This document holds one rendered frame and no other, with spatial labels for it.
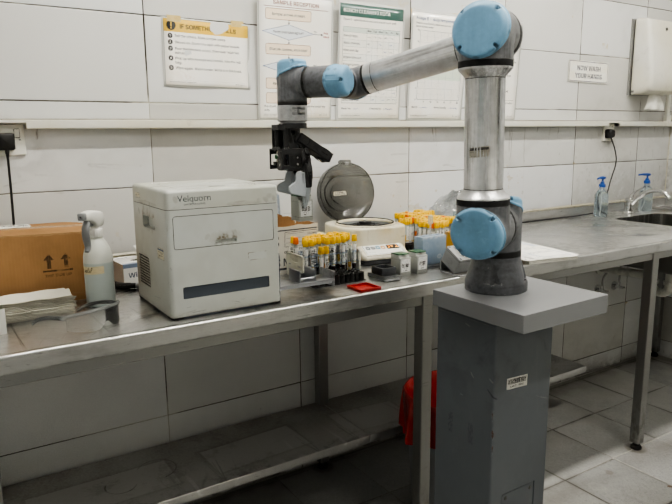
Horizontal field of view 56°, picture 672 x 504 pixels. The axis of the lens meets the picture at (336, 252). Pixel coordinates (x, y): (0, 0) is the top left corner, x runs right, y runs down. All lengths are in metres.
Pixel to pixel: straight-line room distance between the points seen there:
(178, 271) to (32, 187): 0.69
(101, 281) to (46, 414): 0.66
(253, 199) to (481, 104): 0.57
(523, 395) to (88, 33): 1.57
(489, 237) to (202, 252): 0.65
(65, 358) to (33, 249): 0.41
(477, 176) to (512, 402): 0.56
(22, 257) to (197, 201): 0.50
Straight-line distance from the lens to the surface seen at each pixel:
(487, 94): 1.40
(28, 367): 1.42
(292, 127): 1.59
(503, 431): 1.62
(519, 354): 1.58
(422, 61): 1.58
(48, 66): 2.06
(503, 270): 1.54
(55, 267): 1.76
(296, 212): 1.63
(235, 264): 1.54
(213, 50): 2.20
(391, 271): 1.85
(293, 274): 1.67
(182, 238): 1.48
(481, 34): 1.38
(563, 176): 3.31
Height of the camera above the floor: 1.30
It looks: 11 degrees down
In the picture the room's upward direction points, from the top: 1 degrees counter-clockwise
